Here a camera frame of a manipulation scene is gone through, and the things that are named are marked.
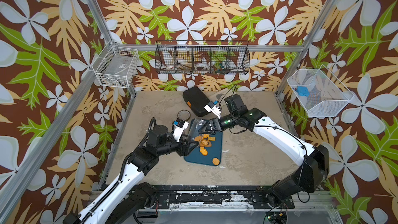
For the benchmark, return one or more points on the black plastic tool case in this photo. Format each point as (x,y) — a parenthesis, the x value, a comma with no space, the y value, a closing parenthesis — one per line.
(196,100)

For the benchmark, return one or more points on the white tape roll in basket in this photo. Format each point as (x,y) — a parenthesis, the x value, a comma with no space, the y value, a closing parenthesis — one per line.
(202,67)

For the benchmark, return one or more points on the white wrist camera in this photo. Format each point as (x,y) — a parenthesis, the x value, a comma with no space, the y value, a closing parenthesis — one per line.
(213,107)
(178,128)

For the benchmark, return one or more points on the white wire basket left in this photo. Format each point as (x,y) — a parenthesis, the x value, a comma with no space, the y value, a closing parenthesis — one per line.
(115,66)

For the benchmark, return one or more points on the orange cookie pile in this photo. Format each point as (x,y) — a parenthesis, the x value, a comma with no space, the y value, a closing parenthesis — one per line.
(205,141)

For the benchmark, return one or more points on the teal plastic tray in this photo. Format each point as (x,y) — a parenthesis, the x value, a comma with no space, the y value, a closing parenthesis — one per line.
(215,151)

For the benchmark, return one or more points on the aluminium frame post right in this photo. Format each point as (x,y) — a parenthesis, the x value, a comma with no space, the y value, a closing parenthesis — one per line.
(323,15)

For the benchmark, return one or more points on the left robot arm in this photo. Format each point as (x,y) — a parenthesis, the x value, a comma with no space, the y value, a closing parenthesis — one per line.
(126,193)

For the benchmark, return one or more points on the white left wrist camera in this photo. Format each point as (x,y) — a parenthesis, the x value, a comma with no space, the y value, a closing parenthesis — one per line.
(178,128)

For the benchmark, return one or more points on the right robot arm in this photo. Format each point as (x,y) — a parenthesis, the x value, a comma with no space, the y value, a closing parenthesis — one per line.
(312,161)

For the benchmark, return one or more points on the white wire basket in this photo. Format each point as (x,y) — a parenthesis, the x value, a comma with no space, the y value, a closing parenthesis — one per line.
(328,95)
(115,66)

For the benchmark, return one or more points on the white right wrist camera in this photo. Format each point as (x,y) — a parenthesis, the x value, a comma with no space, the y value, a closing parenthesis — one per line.
(213,107)

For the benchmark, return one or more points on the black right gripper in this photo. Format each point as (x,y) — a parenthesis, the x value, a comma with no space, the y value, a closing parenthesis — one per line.
(204,127)

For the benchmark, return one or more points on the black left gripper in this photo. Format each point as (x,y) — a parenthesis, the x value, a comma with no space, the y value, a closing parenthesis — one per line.
(185,150)

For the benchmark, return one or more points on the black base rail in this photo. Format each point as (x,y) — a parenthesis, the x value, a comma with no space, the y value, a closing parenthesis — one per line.
(163,196)

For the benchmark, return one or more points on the aluminium frame post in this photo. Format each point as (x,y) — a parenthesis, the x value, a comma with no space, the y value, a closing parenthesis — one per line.
(323,15)
(104,30)

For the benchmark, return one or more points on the aluminium frame post left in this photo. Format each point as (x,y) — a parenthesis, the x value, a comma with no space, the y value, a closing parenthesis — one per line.
(104,30)

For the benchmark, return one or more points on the blue object in basket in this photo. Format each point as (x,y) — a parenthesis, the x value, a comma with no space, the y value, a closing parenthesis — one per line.
(302,91)

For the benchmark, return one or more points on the round orange cookie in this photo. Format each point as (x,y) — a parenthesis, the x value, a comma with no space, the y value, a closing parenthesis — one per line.
(215,161)

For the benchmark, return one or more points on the black wire basket centre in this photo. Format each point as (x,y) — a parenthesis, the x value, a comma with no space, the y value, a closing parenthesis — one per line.
(224,57)

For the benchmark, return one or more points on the white wire basket right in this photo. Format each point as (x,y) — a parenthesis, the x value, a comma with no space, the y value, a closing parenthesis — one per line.
(328,95)

